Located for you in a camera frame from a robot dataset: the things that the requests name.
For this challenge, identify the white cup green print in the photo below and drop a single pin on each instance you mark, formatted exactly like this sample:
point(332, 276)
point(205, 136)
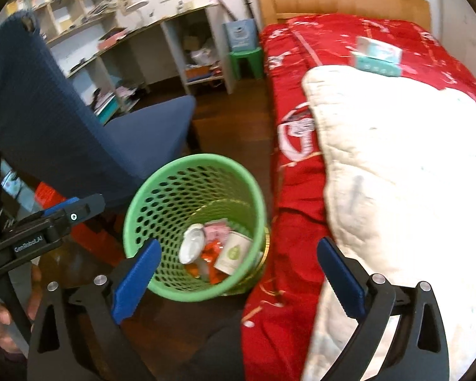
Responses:
point(234, 254)

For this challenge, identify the pink book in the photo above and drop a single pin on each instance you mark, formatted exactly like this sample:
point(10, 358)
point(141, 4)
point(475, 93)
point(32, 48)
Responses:
point(113, 35)

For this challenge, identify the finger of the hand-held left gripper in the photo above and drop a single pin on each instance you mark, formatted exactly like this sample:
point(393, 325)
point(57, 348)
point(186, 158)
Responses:
point(83, 208)

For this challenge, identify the orange plastic wrapper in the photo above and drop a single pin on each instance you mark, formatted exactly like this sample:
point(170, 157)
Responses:
point(212, 252)

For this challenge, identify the pile of books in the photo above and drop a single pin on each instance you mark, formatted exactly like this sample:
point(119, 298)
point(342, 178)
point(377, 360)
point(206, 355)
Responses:
point(111, 105)

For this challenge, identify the white quilted blanket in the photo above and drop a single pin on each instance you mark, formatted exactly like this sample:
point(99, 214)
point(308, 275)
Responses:
point(400, 166)

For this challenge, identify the bed with red cover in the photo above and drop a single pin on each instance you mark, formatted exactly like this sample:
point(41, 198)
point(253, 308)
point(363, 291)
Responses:
point(293, 67)

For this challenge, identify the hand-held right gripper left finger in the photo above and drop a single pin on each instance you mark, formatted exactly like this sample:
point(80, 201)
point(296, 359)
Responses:
point(139, 281)

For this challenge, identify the grey stick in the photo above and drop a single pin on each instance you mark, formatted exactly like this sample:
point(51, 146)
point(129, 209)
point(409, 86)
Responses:
point(224, 6)

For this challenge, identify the white plastic bag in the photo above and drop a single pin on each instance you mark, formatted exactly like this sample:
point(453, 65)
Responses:
point(204, 56)

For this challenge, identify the orange plastic crate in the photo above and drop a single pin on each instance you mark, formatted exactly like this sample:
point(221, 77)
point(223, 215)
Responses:
point(47, 194)

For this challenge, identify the black pole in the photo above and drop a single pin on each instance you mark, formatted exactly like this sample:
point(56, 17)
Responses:
point(246, 0)

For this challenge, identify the pink snack packet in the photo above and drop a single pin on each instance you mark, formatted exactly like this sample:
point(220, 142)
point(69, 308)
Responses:
point(216, 231)

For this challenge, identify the green perforated plastic basket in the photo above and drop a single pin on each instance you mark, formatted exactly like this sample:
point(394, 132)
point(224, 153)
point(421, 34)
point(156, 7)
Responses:
point(190, 158)

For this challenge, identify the white wall bookshelf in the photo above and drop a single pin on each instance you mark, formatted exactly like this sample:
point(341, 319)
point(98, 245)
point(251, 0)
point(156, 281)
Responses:
point(53, 20)

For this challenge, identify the green plastic stool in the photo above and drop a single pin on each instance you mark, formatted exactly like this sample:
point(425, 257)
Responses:
point(244, 53)

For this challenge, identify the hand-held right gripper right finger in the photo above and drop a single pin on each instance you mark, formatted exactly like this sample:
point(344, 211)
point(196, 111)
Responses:
point(341, 281)

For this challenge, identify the blue grey printed box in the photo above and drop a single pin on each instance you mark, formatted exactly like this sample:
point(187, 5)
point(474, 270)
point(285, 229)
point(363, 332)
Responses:
point(240, 35)

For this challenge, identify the white desk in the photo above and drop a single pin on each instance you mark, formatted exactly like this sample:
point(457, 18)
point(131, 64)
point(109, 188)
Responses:
point(220, 47)

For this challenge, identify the white wrapper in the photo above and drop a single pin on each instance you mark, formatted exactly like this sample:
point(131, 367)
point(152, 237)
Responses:
point(191, 246)

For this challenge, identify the white desk lamp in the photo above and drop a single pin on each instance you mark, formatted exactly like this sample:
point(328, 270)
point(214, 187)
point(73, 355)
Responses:
point(137, 4)

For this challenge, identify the teal white tissue box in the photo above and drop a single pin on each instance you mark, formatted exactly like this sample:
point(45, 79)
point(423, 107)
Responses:
point(377, 57)

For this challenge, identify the person's left hand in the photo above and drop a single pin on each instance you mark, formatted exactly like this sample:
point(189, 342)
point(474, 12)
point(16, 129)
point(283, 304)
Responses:
point(0, 319)

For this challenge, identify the blue fabric chair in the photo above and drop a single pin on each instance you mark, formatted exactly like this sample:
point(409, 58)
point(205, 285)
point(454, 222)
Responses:
point(43, 119)

